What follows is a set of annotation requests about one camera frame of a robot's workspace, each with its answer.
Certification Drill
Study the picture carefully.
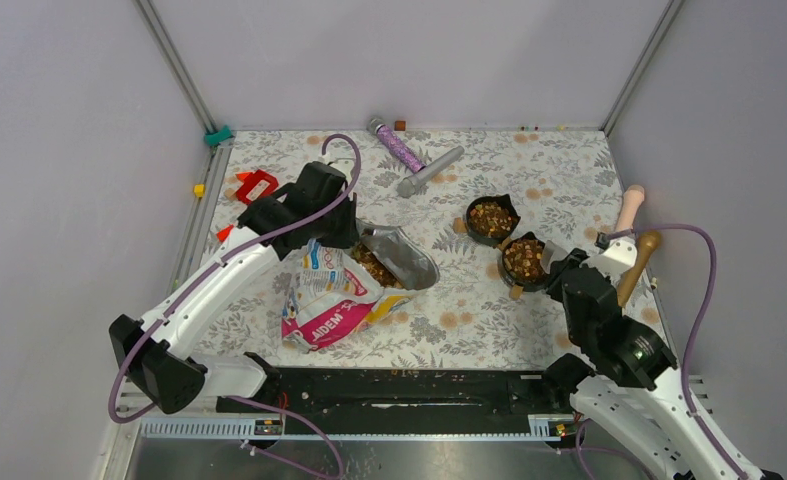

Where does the pet food bag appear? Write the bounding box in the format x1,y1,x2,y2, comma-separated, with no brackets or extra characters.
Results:
281,220,440,352

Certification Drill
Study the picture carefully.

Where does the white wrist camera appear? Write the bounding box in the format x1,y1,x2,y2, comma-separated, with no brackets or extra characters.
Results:
583,237,638,281
319,155,355,174

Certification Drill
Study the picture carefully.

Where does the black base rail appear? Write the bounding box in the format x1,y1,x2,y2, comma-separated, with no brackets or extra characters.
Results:
216,368,576,439

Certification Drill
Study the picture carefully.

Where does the teal clip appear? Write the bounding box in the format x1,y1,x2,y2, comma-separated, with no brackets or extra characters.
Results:
203,125,234,147

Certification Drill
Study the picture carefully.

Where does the gold microphone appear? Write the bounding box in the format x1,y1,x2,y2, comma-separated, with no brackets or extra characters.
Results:
617,230,662,307

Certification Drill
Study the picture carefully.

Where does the black bowl paw print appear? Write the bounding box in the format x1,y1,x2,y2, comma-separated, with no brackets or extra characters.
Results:
503,232,548,295

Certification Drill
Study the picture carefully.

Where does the clear plastic scoop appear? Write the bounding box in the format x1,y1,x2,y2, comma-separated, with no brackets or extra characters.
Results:
540,241,569,274

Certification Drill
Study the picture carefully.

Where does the red toy block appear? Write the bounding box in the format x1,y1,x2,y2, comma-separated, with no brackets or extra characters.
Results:
236,169,279,205

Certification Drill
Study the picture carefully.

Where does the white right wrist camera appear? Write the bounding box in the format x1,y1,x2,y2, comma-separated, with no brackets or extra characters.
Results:
583,237,638,281

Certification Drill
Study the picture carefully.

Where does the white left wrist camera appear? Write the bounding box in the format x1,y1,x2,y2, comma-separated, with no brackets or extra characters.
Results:
319,155,355,174

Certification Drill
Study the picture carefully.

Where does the small orange block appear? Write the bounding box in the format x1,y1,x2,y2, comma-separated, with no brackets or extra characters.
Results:
216,224,234,243

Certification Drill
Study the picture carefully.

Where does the pink microphone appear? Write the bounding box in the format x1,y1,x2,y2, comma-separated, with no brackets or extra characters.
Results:
614,184,645,232

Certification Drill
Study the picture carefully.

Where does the black bowl fishbone print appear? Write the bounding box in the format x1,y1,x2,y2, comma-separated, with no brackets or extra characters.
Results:
464,194,521,247

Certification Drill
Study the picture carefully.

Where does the grey microphone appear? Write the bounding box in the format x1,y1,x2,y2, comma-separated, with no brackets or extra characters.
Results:
396,146,465,198

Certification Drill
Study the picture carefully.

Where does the purple glitter microphone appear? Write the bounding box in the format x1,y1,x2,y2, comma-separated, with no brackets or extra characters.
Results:
367,117,425,173

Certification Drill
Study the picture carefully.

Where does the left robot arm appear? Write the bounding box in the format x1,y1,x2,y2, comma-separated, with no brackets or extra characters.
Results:
109,161,358,415

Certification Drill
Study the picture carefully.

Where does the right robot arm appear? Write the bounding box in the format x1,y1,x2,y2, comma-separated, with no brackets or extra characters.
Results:
540,244,779,479

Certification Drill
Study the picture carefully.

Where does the wooden bowl stand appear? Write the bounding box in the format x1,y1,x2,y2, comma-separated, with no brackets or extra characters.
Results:
452,217,524,300

